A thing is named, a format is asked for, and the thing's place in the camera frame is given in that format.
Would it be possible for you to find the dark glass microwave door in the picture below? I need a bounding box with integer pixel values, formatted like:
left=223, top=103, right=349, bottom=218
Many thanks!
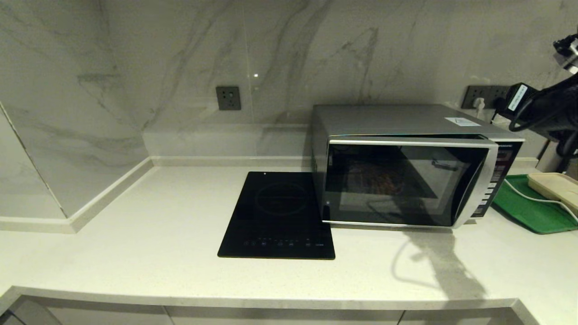
left=322, top=138, right=500, bottom=228

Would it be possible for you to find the silver Panasonic microwave oven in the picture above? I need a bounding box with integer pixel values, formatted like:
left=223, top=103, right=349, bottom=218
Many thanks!
left=311, top=105, right=526, bottom=222

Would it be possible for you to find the beige plastic box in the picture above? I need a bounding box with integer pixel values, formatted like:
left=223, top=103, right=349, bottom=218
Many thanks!
left=527, top=172, right=578, bottom=216

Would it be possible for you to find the green plastic tray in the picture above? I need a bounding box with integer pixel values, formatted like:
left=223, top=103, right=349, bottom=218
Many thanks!
left=492, top=174, right=578, bottom=234

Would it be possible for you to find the black induction cooktop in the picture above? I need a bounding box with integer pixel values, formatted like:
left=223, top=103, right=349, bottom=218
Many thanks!
left=217, top=172, right=336, bottom=260

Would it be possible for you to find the grey angled cabinet panel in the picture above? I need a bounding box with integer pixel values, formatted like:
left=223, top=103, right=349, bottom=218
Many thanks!
left=9, top=298, right=61, bottom=325

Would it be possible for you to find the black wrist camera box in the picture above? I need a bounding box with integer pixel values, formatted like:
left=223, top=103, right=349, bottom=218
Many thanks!
left=504, top=83, right=536, bottom=114

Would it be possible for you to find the grey double wall socket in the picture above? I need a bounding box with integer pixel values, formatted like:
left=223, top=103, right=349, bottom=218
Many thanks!
left=461, top=86, right=510, bottom=110

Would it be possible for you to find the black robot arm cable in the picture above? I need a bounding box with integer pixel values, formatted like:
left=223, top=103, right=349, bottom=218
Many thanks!
left=508, top=90, right=578, bottom=158

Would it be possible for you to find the white power cable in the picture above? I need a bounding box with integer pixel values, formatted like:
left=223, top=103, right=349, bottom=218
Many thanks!
left=505, top=178, right=578, bottom=225

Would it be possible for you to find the grey single wall socket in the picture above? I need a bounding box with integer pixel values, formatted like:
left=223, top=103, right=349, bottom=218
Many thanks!
left=215, top=86, right=241, bottom=111

